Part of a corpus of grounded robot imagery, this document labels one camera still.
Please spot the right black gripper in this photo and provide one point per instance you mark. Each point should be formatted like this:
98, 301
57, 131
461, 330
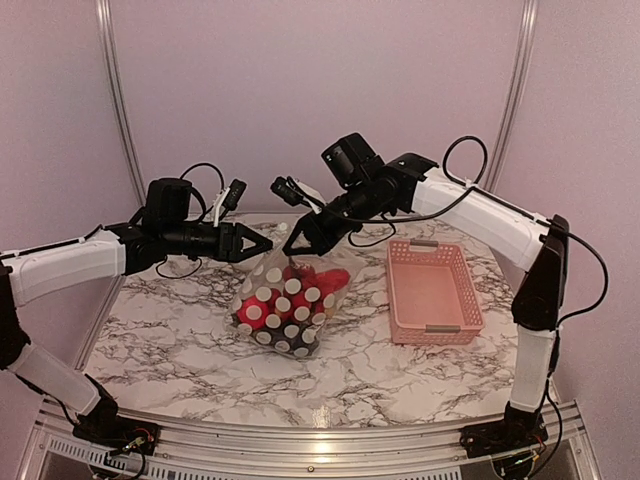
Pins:
318, 236

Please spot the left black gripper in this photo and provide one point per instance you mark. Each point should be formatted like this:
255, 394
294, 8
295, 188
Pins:
230, 241

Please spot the orange red mango toy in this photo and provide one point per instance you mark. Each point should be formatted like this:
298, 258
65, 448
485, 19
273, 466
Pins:
331, 281

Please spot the clear zip top bag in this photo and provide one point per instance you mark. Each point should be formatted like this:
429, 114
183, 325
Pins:
337, 258

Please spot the pink plastic basket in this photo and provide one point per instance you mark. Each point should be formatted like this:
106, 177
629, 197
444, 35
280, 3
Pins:
432, 298

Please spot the red cherry bunch toy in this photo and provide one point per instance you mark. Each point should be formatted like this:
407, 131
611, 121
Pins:
280, 295

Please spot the purple eggplant toy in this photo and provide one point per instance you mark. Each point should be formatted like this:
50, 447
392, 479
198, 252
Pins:
292, 339

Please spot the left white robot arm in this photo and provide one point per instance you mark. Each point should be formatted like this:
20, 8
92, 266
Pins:
110, 252

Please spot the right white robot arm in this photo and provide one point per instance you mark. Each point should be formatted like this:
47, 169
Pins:
420, 189

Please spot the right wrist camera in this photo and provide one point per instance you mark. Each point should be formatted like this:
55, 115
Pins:
351, 160

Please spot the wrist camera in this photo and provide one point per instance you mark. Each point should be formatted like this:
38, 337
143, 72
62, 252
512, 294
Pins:
168, 202
351, 160

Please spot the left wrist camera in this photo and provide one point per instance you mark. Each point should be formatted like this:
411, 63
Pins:
168, 202

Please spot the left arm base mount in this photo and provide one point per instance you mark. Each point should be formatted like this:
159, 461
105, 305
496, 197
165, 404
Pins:
122, 436

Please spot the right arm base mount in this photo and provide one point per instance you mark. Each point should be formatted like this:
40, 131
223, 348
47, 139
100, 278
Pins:
497, 437

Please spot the curved aluminium front rail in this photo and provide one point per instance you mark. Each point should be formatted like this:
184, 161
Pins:
190, 449

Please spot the right aluminium frame post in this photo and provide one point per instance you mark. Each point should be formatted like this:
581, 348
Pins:
515, 92

